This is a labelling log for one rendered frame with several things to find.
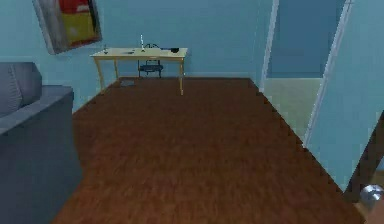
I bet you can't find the pale wooden table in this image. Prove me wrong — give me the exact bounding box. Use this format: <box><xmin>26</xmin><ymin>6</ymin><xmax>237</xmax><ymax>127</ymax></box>
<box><xmin>89</xmin><ymin>47</ymin><xmax>189</xmax><ymax>96</ymax></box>

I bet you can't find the black chair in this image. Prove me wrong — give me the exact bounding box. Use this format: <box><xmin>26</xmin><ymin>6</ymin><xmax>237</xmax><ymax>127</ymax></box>
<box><xmin>137</xmin><ymin>43</ymin><xmax>164</xmax><ymax>79</ymax></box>

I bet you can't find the brown wooden door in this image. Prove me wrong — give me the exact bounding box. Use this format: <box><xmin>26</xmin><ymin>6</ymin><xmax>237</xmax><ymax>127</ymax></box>
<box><xmin>343</xmin><ymin>111</ymin><xmax>384</xmax><ymax>224</ymax></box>

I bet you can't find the silver round door knob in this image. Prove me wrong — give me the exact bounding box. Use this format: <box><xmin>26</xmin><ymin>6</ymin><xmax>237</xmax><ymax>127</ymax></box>
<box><xmin>359</xmin><ymin>184</ymin><xmax>384</xmax><ymax>211</ymax></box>

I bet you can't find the red yellow framed picture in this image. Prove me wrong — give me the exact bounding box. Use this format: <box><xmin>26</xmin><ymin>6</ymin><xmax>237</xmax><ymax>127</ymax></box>
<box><xmin>32</xmin><ymin>0</ymin><xmax>103</xmax><ymax>56</ymax></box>

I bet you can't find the grey sofa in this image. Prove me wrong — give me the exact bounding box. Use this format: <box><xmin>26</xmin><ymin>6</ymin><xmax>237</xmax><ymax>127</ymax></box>
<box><xmin>0</xmin><ymin>61</ymin><xmax>84</xmax><ymax>224</ymax></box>

